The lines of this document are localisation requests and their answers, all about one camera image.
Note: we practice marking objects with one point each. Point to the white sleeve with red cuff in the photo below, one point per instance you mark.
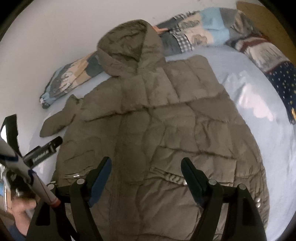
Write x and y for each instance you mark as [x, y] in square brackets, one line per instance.
[11, 160]

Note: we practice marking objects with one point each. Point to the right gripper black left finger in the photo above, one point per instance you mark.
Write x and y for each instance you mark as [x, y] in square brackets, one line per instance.
[71, 219]

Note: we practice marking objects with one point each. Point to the light blue cloud bedsheet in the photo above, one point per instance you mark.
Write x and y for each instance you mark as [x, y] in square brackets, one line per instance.
[260, 107]

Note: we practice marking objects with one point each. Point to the patchwork cartoon rolled duvet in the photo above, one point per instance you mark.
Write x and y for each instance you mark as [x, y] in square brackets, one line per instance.
[182, 33]

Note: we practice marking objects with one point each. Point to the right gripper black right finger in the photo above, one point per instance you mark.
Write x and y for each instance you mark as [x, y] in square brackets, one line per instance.
[243, 221]

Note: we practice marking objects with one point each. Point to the olive green puffer jacket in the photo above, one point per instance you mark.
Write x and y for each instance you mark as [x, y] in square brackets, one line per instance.
[147, 117]

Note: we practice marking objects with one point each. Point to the wooden headboard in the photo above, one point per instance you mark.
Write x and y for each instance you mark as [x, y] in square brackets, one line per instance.
[267, 23]

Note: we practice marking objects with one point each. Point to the person's left hand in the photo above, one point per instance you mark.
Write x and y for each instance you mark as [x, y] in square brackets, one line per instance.
[19, 206]

